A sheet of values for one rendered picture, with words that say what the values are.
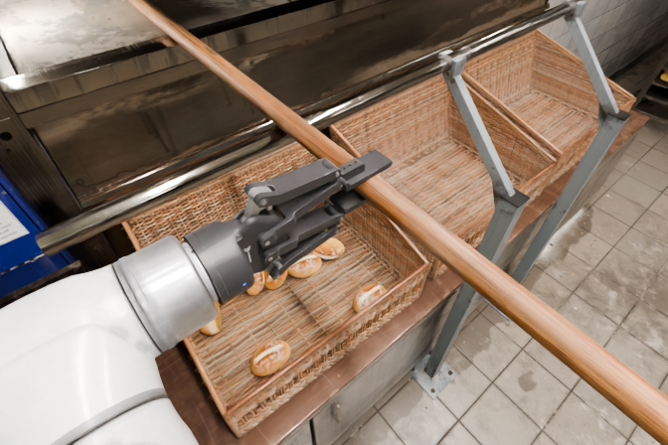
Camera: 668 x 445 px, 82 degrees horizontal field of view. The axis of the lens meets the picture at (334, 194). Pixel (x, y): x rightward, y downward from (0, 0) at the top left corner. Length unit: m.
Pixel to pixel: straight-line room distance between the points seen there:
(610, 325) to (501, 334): 0.47
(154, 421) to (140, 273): 0.11
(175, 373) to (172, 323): 0.70
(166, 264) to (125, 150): 0.59
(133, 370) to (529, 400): 1.52
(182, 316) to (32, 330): 0.10
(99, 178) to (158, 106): 0.19
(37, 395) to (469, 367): 1.51
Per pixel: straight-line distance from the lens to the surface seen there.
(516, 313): 0.37
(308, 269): 1.06
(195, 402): 1.01
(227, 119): 0.97
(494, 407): 1.66
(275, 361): 0.94
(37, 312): 0.36
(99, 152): 0.91
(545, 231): 1.50
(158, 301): 0.34
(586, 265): 2.17
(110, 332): 0.34
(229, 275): 0.36
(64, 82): 0.84
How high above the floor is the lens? 1.50
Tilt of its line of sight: 45 degrees down
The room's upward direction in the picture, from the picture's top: straight up
